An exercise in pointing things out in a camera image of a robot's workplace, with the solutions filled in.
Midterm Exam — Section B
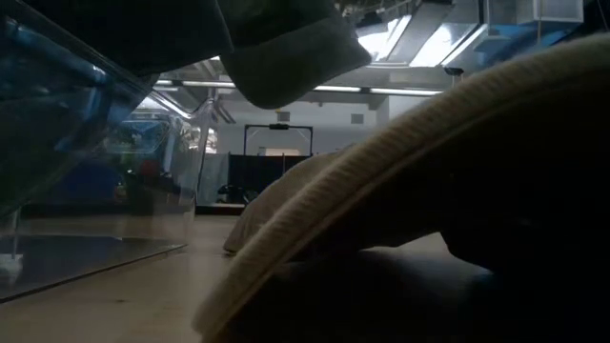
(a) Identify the beige corduroy cap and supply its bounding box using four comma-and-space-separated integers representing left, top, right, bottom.
193, 31, 610, 343

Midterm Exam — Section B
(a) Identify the dark green cap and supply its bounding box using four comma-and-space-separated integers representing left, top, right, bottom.
216, 0, 373, 110

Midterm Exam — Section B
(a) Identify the black partition screen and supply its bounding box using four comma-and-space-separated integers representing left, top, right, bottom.
228, 152, 311, 206

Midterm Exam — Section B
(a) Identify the grey hanging cloth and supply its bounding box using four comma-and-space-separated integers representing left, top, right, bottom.
197, 152, 230, 206

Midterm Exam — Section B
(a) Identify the long ceiling light bar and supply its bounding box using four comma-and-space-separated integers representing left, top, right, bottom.
154, 79, 444, 98

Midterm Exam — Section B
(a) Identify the clear plastic bin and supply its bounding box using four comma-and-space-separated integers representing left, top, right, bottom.
0, 0, 214, 304

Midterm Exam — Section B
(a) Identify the black camera stand frame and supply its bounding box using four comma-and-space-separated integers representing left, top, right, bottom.
243, 123, 315, 158

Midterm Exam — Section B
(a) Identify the black aluminium frame rail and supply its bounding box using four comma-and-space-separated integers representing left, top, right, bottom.
194, 203, 247, 215

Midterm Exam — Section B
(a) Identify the silver ceiling duct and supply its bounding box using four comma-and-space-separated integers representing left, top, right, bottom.
355, 0, 585, 75

